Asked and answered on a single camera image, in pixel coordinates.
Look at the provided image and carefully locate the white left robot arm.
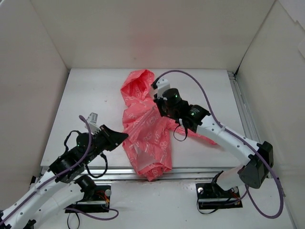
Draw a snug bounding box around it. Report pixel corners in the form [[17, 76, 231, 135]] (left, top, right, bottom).
[[0, 124, 128, 229]]

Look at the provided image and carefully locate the black loose cable loop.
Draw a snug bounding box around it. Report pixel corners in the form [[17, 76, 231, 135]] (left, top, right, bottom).
[[66, 212, 81, 229]]

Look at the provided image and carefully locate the aluminium rail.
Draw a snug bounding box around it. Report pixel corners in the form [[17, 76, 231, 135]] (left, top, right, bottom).
[[98, 167, 231, 181], [227, 70, 285, 198]]

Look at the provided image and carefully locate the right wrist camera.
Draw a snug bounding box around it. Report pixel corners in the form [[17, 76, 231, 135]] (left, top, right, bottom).
[[151, 79, 171, 98]]

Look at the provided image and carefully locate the pink hooded printed jacket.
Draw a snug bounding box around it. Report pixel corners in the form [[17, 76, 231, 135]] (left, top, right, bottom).
[[121, 69, 216, 181]]

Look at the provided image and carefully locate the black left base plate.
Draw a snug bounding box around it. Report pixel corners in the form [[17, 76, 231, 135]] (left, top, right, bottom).
[[68, 184, 111, 213]]

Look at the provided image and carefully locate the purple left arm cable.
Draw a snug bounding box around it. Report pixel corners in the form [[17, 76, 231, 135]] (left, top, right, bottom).
[[0, 115, 120, 220]]

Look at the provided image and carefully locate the front aluminium rail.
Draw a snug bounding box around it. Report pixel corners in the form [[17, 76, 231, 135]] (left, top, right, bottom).
[[98, 167, 231, 181]]

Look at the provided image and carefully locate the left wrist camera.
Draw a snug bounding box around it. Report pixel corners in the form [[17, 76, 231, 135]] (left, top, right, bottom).
[[86, 113, 98, 127]]

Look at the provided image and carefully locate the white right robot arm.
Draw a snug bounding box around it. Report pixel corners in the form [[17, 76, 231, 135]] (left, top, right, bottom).
[[154, 88, 274, 197]]

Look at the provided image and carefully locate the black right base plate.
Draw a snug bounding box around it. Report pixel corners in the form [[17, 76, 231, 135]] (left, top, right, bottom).
[[195, 183, 243, 215]]

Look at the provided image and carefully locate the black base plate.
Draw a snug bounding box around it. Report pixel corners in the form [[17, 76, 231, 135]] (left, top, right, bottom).
[[68, 184, 111, 213], [195, 183, 243, 215]]

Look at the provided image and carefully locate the right side aluminium rail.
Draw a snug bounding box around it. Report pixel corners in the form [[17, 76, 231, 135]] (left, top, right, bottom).
[[227, 70, 285, 198]]

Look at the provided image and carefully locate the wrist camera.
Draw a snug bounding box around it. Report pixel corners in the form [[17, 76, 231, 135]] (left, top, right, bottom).
[[86, 113, 98, 127], [151, 79, 171, 98]]

